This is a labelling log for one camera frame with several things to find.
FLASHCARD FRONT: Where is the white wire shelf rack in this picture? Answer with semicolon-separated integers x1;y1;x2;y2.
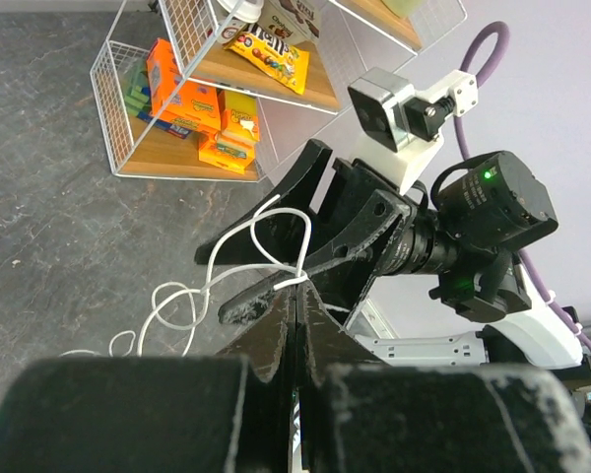
90;1;467;182

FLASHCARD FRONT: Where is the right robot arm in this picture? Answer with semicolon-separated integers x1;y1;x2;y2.
195;139;591;370

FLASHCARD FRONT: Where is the yellow candy bag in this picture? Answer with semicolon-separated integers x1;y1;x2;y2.
224;24;310;96

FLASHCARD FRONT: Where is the orange yellow snack box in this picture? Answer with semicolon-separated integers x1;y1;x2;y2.
198;90;260;175

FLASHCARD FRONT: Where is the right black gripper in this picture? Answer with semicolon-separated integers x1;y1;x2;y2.
194;139;419;325

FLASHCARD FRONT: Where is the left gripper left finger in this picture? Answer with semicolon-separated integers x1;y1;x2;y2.
0;290;296;472

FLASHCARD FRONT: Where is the light green pump bottle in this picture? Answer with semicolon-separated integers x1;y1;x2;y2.
382;0;424;19

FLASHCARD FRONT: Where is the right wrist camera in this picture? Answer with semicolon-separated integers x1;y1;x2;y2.
348;68;479;195

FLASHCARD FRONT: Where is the white paper cup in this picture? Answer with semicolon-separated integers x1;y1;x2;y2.
212;0;264;44

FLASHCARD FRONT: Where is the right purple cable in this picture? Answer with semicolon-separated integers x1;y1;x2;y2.
452;20;591;371

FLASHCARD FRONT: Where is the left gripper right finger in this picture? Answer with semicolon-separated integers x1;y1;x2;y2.
296;284;591;472

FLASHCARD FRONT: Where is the white chocolate tub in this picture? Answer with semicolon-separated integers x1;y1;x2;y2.
257;0;321;45

